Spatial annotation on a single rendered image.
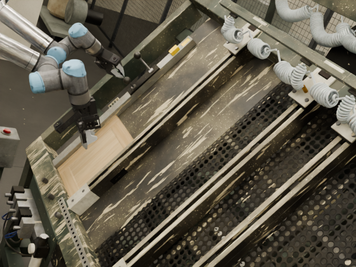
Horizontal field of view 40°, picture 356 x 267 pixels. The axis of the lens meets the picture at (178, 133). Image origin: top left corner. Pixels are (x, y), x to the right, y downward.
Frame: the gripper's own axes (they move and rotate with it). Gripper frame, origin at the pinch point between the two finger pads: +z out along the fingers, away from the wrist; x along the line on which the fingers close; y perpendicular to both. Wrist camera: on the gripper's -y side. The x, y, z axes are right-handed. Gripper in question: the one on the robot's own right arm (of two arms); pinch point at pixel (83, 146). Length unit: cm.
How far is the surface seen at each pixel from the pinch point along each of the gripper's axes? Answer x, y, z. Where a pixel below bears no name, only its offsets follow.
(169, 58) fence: 52, 58, -1
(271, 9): 77, 134, -3
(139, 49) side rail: 77, 50, 2
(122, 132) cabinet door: 35.8, 24.4, 23.3
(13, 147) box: 67, -26, 36
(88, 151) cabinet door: 43, 8, 34
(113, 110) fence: 51, 25, 20
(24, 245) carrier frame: 72, -37, 109
